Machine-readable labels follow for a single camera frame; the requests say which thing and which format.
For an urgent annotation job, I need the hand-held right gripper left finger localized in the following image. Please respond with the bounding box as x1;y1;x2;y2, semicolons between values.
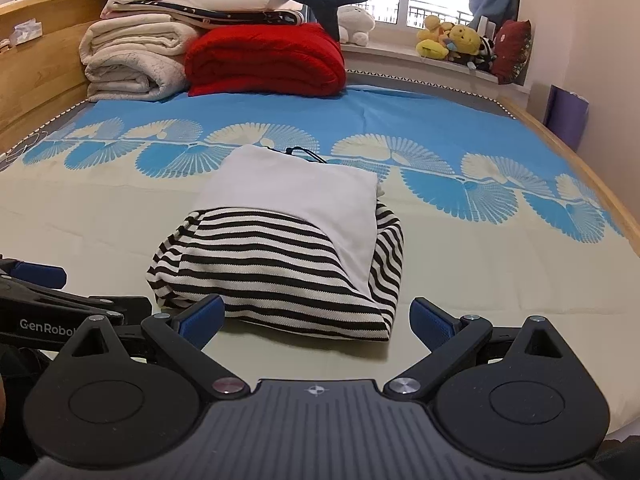
68;293;251;401

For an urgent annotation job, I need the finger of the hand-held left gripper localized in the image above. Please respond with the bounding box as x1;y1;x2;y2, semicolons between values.
86;295;154;329
0;257;69;292

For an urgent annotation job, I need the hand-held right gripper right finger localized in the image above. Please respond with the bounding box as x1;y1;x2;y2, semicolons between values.
382;296;575;401

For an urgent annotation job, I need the black white striped hoodie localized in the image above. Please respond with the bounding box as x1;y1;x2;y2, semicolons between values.
146;144;405;342

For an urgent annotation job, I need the white fluffy folded blanket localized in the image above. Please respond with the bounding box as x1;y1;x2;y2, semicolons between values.
84;52;194;104

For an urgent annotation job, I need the tissue box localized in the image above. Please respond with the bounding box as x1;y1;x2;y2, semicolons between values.
8;18;44;46

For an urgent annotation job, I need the purple box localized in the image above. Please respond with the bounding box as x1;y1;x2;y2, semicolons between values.
542;85;590;154

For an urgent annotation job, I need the cream folded blanket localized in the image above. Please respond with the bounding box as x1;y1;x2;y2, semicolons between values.
79;18;202;69

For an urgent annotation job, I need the white window sill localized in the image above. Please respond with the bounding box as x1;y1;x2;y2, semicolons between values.
340;41;532;94

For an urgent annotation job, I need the black white plush toy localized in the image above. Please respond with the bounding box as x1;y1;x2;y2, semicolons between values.
467;35;499;74

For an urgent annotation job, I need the red folded blanket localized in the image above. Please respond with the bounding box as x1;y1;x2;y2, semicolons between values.
183;22;348;99

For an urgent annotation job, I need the yellow duck plush toy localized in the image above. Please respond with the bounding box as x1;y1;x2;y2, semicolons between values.
416;15;452;61

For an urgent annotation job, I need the red cushion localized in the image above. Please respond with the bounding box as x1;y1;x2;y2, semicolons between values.
492;19;533;85

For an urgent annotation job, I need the yellow bear plush toy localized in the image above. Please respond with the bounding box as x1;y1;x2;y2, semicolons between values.
446;25;484;57

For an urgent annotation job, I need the white cable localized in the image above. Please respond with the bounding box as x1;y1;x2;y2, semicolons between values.
0;130;52;167

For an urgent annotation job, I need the wooden bed frame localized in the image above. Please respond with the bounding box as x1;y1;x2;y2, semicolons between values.
0;0;640;267

